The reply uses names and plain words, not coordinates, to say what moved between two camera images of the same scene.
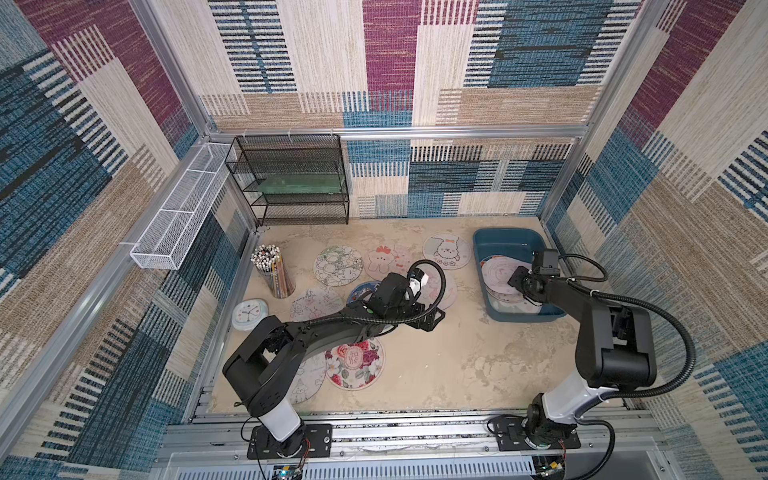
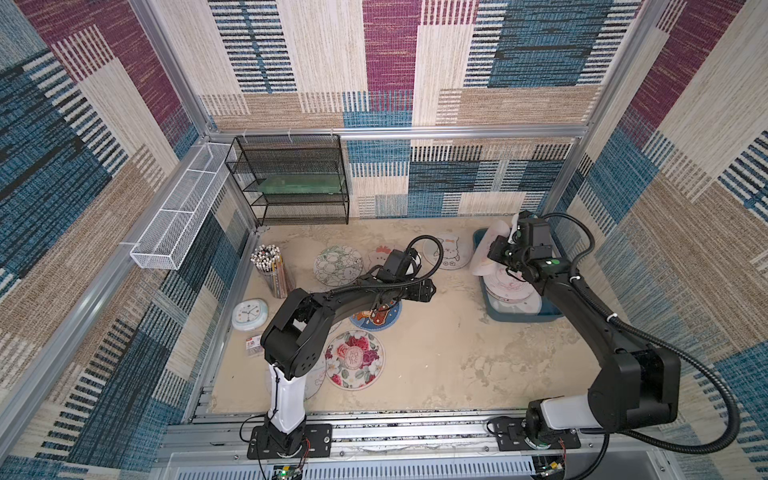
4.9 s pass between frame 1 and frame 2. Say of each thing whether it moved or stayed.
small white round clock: stayed
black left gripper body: moved
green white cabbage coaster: stayed
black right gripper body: moved
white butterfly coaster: stayed
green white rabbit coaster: stayed
